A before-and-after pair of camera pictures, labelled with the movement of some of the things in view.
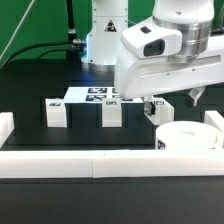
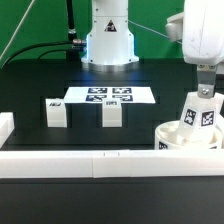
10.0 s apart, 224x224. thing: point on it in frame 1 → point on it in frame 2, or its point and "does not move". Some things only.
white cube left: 56,112 does not move
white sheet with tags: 95,95 does not move
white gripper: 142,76 → 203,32
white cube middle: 111,112 does not move
